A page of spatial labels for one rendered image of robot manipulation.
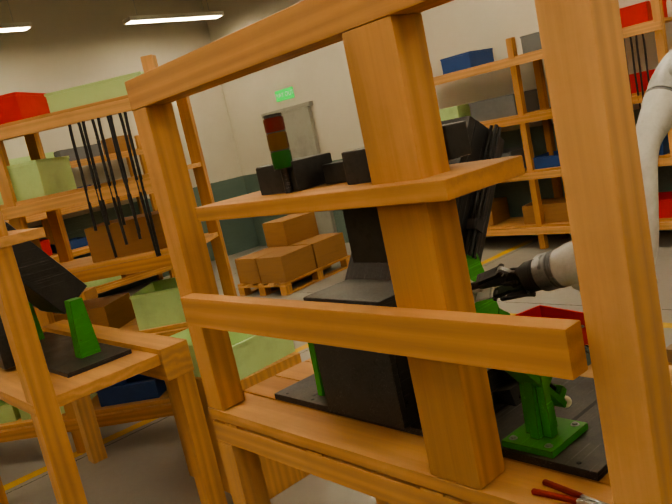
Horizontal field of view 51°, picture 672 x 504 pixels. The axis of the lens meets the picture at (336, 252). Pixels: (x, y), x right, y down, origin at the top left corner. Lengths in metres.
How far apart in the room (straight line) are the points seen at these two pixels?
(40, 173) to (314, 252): 4.32
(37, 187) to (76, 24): 6.94
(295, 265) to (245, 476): 5.72
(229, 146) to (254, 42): 10.52
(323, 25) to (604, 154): 0.65
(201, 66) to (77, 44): 9.44
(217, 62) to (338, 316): 0.70
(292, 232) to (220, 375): 6.34
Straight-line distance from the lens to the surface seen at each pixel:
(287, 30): 1.59
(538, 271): 1.65
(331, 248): 8.46
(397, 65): 1.37
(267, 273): 8.01
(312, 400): 2.15
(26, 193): 4.66
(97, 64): 11.35
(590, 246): 1.19
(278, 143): 1.72
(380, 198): 1.39
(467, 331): 1.33
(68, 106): 4.53
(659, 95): 1.84
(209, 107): 12.10
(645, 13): 6.94
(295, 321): 1.72
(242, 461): 2.39
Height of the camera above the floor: 1.66
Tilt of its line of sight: 10 degrees down
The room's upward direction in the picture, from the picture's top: 12 degrees counter-clockwise
